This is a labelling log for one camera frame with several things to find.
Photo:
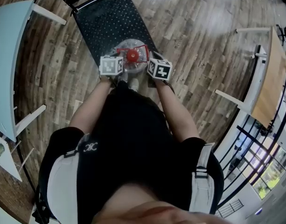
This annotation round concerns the black metal railing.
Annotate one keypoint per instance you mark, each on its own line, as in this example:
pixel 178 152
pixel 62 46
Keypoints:
pixel 254 132

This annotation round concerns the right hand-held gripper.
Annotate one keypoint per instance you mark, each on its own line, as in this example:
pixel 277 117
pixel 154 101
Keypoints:
pixel 160 70

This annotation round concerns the white table thin legs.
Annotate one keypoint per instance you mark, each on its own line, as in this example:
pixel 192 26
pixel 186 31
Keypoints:
pixel 5 162

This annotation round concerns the wooden desk white legs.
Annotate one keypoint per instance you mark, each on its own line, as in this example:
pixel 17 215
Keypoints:
pixel 271 85

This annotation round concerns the person's right forearm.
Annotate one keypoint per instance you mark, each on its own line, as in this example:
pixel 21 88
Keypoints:
pixel 177 115

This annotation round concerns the person's chin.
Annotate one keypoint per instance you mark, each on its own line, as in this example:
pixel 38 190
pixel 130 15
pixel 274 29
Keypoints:
pixel 145 206

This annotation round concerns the light blue table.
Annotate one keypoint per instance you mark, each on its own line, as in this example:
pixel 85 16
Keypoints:
pixel 7 55

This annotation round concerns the glass window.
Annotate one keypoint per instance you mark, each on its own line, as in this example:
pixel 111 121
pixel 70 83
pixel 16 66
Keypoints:
pixel 271 174

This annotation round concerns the person's right shoe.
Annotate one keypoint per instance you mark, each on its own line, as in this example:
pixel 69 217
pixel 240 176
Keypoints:
pixel 134 84

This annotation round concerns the person's left forearm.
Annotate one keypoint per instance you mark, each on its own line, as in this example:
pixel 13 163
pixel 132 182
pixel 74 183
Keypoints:
pixel 91 106

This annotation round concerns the black platform cart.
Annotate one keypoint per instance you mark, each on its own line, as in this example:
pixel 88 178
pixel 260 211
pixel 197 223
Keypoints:
pixel 110 24

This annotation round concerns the person's black shirt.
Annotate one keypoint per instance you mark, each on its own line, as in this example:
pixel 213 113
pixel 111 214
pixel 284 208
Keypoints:
pixel 133 136

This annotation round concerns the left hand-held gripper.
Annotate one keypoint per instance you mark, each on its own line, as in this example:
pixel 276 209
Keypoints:
pixel 109 66

